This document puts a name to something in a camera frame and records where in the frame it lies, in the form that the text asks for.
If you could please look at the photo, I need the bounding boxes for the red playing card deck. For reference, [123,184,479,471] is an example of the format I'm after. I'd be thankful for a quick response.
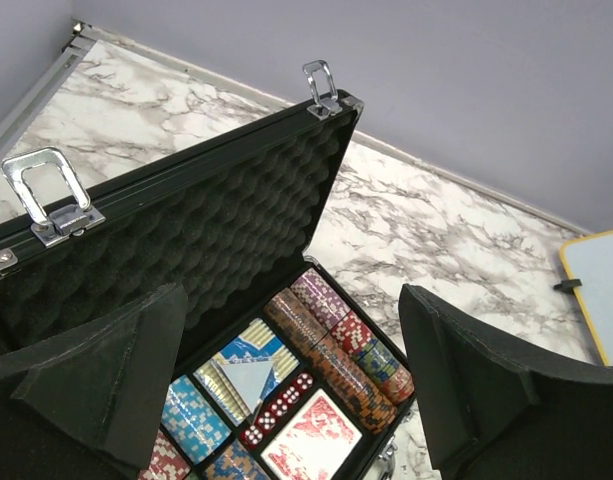
[261,389,362,480]

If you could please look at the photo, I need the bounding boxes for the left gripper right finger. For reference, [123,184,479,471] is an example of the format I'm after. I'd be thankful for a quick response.
[398,284,613,479]

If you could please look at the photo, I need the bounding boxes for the clear triangular card cutter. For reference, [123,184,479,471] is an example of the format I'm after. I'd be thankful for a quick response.
[218,358,273,416]

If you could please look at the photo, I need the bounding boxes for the red dice in case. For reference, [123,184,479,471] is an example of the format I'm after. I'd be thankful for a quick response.
[240,371,314,448]

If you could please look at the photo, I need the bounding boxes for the red white poker chip stack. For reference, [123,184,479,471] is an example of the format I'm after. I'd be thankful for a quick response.
[138,431,191,480]

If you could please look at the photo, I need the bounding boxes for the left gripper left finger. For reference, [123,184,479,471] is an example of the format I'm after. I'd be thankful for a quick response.
[0,284,188,479]

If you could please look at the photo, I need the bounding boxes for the light blue poker chip stack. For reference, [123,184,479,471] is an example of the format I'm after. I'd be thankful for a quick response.
[161,375,231,465]

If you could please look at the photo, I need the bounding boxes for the white dry-erase board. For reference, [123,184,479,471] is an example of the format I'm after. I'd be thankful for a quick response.
[554,230,613,367]

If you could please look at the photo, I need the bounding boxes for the red green chip row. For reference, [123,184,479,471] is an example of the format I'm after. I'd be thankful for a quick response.
[330,311,414,405]

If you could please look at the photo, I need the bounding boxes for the blue tan chip row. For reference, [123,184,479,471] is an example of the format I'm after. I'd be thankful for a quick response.
[202,440,270,480]

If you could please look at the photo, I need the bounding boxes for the orange black chip row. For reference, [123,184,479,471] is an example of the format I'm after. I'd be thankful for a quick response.
[306,336,397,434]

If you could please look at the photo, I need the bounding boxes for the blue playing card deck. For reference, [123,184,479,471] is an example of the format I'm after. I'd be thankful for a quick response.
[193,318,299,425]

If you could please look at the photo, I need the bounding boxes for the brown poker chip stack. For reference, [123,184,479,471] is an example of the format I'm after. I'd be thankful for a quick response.
[263,288,327,354]

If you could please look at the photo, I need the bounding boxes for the black foam-lined poker case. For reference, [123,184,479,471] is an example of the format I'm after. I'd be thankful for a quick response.
[0,87,414,479]

